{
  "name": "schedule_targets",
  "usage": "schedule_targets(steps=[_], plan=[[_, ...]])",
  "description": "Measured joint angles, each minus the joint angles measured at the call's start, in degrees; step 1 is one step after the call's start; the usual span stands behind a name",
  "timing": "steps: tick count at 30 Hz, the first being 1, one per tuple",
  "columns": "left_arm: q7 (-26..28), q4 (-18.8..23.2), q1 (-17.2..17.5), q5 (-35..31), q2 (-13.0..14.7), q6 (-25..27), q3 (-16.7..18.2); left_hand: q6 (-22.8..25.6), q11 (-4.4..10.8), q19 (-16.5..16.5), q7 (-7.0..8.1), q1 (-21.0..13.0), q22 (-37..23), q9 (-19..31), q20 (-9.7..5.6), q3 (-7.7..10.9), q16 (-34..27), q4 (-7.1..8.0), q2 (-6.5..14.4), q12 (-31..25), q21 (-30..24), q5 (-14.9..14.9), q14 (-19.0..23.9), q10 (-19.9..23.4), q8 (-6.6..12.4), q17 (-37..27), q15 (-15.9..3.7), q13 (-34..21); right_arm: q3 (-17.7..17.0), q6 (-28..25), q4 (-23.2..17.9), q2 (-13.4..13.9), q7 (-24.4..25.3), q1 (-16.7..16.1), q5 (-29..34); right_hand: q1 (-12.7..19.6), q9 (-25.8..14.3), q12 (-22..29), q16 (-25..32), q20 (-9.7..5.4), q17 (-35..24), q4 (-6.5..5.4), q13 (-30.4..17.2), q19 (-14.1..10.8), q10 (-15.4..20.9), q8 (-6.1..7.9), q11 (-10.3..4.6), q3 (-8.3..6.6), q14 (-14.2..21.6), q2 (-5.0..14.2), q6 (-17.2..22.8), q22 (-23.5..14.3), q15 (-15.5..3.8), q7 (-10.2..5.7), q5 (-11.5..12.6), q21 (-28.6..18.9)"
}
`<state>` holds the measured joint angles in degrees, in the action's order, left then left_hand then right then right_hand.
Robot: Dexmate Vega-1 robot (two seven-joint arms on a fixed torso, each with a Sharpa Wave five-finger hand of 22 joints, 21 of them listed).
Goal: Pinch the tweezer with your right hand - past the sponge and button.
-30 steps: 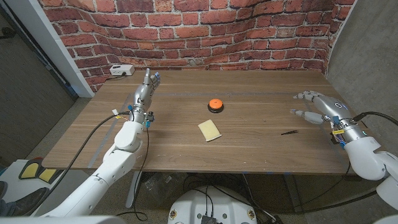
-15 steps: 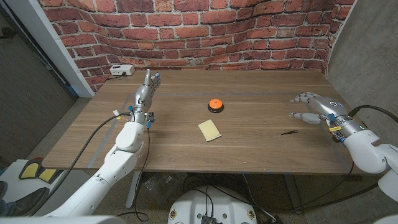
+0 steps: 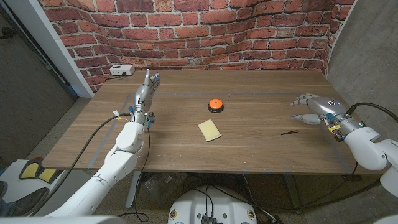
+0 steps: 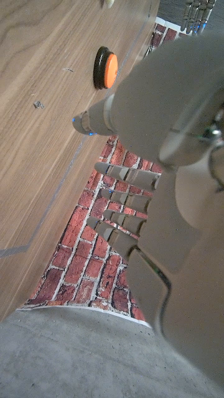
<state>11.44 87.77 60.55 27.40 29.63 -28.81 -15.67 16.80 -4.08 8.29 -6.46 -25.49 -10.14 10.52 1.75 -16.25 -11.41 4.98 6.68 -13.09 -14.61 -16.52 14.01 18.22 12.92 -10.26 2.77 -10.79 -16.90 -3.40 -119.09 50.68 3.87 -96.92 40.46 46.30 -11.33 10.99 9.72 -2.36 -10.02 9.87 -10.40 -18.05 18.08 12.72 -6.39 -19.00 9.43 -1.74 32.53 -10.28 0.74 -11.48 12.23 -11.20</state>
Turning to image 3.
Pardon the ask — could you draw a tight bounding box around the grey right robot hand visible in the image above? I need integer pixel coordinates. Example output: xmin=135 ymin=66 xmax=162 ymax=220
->
xmin=289 ymin=93 xmax=364 ymax=139

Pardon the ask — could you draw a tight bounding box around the red brick printed backdrop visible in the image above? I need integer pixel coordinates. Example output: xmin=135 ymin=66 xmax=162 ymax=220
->
xmin=37 ymin=0 xmax=357 ymax=94

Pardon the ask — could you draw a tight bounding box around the clear plastic bag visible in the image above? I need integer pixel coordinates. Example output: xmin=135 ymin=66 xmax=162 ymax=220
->
xmin=142 ymin=172 xmax=185 ymax=202

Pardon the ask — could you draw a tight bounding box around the white power strip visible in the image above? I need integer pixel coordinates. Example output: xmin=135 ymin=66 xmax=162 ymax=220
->
xmin=109 ymin=64 xmax=136 ymax=77

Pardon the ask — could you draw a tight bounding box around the black and yellow foot pedal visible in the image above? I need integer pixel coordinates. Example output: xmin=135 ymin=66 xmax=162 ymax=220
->
xmin=18 ymin=157 xmax=60 ymax=185

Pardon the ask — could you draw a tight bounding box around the yellow sponge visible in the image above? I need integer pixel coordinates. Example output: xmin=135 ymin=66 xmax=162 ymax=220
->
xmin=197 ymin=119 xmax=223 ymax=142

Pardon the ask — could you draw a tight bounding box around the black door handle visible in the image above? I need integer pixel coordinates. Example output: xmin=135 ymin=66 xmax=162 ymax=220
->
xmin=0 ymin=27 xmax=18 ymax=40

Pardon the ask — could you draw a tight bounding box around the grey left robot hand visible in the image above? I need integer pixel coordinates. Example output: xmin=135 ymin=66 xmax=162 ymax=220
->
xmin=129 ymin=68 xmax=162 ymax=125

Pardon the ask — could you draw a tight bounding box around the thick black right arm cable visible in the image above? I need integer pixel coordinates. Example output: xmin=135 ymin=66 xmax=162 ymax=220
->
xmin=345 ymin=102 xmax=398 ymax=124

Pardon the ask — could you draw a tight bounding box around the blue jeans leg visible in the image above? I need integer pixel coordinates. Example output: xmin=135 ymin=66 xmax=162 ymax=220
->
xmin=0 ymin=198 xmax=16 ymax=217

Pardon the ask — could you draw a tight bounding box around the white floor board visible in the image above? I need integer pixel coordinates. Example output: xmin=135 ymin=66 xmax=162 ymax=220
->
xmin=0 ymin=159 xmax=91 ymax=216

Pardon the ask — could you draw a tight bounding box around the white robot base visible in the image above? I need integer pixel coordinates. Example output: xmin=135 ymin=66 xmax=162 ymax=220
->
xmin=167 ymin=185 xmax=258 ymax=224

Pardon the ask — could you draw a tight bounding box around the dark shoe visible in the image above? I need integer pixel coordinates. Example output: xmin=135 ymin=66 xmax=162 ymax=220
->
xmin=11 ymin=187 xmax=50 ymax=216

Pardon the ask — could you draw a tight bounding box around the grey metal table leg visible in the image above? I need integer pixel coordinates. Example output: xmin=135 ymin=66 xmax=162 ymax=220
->
xmin=125 ymin=170 xmax=143 ymax=209
xmin=282 ymin=174 xmax=303 ymax=214

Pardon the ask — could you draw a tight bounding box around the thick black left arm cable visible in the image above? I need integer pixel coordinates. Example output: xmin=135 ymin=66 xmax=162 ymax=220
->
xmin=30 ymin=112 xmax=133 ymax=216

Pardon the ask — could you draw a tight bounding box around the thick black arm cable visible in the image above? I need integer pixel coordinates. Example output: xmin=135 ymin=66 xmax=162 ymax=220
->
xmin=30 ymin=112 xmax=133 ymax=216
xmin=345 ymin=102 xmax=398 ymax=124

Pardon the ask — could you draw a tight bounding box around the orange button with black base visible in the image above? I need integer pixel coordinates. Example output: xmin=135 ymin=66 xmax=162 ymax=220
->
xmin=207 ymin=98 xmax=225 ymax=114

